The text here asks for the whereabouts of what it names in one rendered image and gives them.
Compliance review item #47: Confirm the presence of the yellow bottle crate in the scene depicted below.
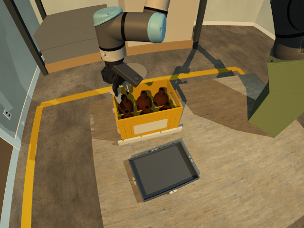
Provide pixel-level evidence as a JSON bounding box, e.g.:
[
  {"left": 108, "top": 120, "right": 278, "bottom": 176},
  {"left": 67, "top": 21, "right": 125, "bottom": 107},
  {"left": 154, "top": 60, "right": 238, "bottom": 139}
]
[{"left": 113, "top": 80, "right": 180, "bottom": 140}]

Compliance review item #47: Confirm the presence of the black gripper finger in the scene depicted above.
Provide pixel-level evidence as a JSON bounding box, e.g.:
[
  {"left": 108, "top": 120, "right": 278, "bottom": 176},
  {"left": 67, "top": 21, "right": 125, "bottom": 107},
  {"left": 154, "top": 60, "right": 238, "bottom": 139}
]
[
  {"left": 122, "top": 81, "right": 130, "bottom": 94},
  {"left": 109, "top": 80, "right": 122, "bottom": 104}
]

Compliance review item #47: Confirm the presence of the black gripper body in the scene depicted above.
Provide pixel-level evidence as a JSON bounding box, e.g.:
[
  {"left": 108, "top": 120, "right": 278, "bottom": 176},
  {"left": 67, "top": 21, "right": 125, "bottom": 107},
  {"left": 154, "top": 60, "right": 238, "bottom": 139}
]
[{"left": 101, "top": 58, "right": 125, "bottom": 86}]

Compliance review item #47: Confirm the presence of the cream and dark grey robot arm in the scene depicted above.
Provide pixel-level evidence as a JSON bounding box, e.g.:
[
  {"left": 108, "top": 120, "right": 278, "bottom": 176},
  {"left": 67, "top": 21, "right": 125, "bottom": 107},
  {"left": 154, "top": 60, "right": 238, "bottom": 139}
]
[{"left": 93, "top": 0, "right": 304, "bottom": 87}]

